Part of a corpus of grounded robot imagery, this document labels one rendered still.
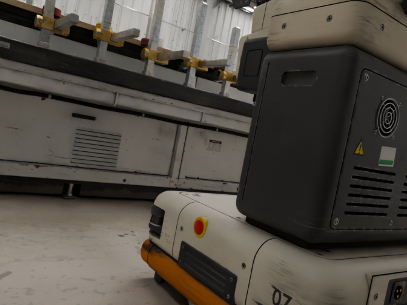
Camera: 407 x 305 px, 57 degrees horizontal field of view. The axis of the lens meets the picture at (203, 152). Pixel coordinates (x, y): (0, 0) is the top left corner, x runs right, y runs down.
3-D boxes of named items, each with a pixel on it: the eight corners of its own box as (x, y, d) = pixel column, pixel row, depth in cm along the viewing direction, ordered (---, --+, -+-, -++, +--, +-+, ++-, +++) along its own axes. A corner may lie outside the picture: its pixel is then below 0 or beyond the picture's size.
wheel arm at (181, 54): (188, 60, 170) (189, 51, 170) (181, 58, 168) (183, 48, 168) (145, 64, 206) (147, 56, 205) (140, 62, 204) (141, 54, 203)
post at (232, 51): (225, 109, 219) (241, 27, 216) (220, 108, 217) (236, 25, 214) (221, 109, 222) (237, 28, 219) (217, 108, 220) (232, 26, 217)
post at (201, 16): (191, 92, 204) (208, 3, 201) (186, 90, 202) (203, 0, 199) (188, 91, 207) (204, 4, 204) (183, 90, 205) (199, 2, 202)
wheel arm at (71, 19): (78, 25, 141) (80, 14, 141) (69, 22, 139) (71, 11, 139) (50, 37, 176) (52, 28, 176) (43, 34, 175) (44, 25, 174)
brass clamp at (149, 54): (168, 64, 192) (170, 54, 192) (145, 57, 184) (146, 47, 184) (162, 65, 197) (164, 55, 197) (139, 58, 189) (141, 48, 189)
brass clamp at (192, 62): (208, 71, 206) (209, 62, 206) (188, 65, 198) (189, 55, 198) (201, 71, 211) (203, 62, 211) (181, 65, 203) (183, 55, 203)
